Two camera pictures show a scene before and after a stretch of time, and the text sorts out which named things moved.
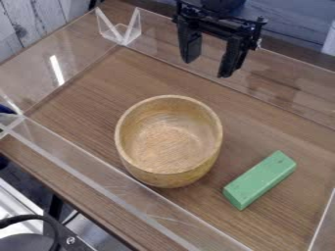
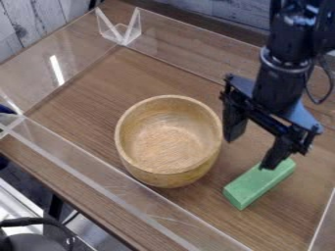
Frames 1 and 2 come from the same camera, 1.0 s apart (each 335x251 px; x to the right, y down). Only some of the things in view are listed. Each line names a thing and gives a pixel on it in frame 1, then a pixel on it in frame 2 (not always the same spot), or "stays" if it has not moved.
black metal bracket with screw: (71, 242) stays
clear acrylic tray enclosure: (193, 161) stays
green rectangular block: (259, 179) stays
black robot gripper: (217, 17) -> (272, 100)
